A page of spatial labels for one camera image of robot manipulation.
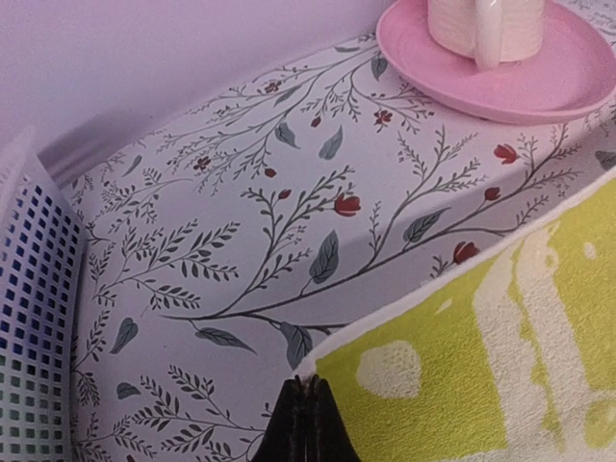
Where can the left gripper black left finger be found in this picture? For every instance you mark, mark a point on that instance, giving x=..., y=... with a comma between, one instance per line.
x=284, y=438

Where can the yellow patterned towel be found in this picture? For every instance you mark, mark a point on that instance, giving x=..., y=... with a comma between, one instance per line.
x=511, y=357

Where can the cream ceramic mug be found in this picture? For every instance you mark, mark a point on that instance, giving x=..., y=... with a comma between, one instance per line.
x=489, y=32

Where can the white plastic basket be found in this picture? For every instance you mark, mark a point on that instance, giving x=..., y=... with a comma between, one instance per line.
x=42, y=245

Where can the pink plate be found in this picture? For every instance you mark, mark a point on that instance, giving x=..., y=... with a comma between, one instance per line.
x=572, y=76

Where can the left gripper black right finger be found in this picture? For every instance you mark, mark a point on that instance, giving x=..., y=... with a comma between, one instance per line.
x=327, y=438

